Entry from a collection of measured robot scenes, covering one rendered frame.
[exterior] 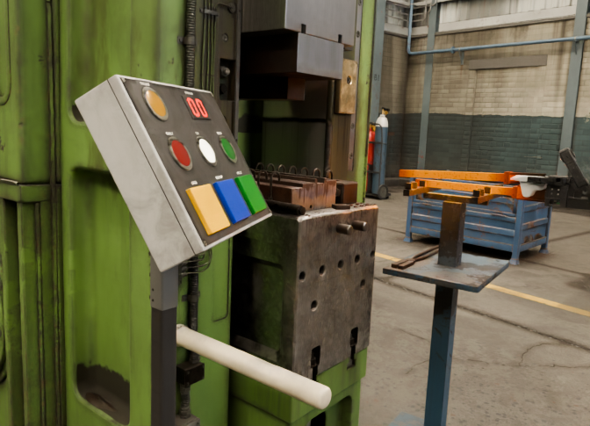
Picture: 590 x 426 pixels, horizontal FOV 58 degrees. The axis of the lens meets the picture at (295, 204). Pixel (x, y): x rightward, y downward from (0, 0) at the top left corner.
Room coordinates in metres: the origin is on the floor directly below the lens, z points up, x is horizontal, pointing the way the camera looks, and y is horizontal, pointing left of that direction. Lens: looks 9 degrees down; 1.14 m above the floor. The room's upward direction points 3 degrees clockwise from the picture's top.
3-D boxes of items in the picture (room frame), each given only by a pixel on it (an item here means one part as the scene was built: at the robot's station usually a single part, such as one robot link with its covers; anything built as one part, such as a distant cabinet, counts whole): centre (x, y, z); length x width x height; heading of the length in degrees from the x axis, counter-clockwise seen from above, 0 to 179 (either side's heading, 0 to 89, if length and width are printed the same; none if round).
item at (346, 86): (1.74, -0.15, 1.27); 0.09 x 0.02 x 0.17; 141
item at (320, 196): (1.55, 0.11, 0.96); 0.42 x 0.20 x 0.09; 51
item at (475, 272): (1.71, -0.52, 0.70); 0.40 x 0.30 x 0.02; 146
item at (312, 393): (1.09, 0.09, 0.62); 0.44 x 0.05 x 0.05; 51
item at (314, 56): (1.55, 0.11, 1.32); 0.42 x 0.20 x 0.10; 51
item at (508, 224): (5.27, -1.84, 0.36); 1.20 x 0.80 x 0.72; 46
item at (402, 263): (1.87, -0.50, 0.71); 0.60 x 0.04 x 0.01; 145
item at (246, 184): (1.00, 0.09, 1.01); 0.07 x 0.05 x 0.07; 166
